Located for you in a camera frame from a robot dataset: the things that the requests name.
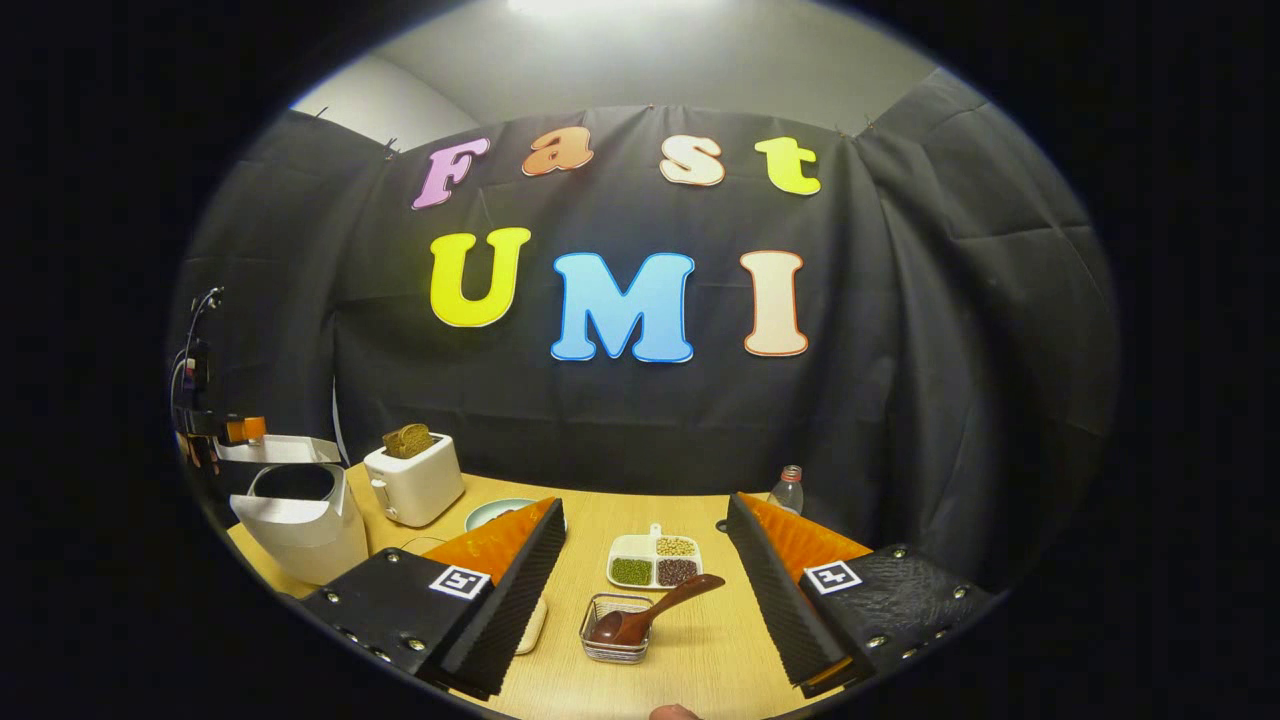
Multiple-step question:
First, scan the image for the large ceiling light panel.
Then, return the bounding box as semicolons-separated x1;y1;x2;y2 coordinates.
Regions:
505;0;721;19

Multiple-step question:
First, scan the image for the brown wooden spoon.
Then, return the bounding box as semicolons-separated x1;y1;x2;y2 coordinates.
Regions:
588;573;727;646

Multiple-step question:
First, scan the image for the white rice cooker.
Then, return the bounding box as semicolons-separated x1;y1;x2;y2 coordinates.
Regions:
215;435;371;586

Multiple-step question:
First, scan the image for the pale green plate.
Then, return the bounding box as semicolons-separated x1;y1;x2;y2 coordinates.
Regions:
465;498;541;533

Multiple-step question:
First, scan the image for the white toaster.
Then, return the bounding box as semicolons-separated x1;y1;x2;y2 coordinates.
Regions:
363;433;466;528

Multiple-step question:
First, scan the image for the clear glass tray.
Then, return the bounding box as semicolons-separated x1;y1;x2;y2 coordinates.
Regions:
400;535;551;658

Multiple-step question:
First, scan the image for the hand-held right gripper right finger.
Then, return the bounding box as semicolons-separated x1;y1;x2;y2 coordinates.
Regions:
725;492;1001;699

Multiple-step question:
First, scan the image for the clear plastic water bottle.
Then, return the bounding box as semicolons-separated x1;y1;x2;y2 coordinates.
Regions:
768;465;805;516

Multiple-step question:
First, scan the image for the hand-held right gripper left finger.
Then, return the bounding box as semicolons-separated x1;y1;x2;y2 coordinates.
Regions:
298;497;568;701

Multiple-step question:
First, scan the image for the white divided dish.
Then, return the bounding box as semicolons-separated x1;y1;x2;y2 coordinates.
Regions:
607;523;704;591

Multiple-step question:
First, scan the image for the metal wire chopstick holder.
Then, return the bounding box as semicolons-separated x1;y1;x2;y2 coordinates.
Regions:
579;593;656;665

